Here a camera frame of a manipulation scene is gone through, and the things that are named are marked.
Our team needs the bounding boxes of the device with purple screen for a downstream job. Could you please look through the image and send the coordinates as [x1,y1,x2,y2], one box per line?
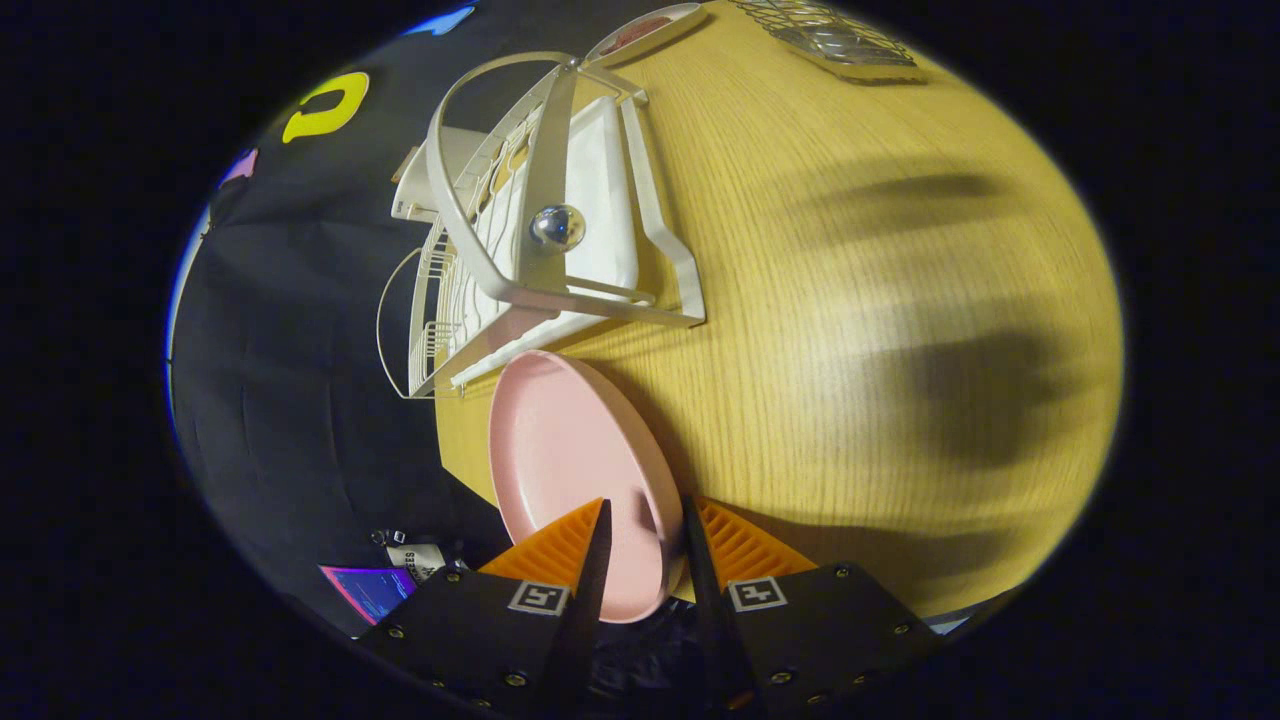
[320,565,417,626]

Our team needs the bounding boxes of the metal wire basket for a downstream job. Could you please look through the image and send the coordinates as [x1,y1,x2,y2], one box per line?
[735,0,926,83]

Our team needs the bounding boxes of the grey plate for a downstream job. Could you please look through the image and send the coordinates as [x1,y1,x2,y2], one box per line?
[585,3,706,66]

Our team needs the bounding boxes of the white toaster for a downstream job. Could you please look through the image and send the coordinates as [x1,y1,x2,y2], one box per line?
[390,125,491,223]

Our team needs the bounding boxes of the white printed tag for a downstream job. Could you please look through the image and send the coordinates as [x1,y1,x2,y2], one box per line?
[385,543,448,583]

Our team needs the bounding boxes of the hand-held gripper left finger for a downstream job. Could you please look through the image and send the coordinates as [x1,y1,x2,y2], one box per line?
[357,497,613,716]

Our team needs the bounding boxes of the red meat piece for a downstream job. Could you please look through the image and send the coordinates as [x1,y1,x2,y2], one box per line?
[600,15,673,53]

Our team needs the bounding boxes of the pink plate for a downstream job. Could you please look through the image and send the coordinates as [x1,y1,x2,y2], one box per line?
[488,349,686,624]

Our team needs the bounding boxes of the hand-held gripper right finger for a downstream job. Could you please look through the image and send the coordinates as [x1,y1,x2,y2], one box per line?
[682,493,941,716]

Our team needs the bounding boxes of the white wire dish rack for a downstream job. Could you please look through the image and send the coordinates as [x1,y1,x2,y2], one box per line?
[376,52,707,401]

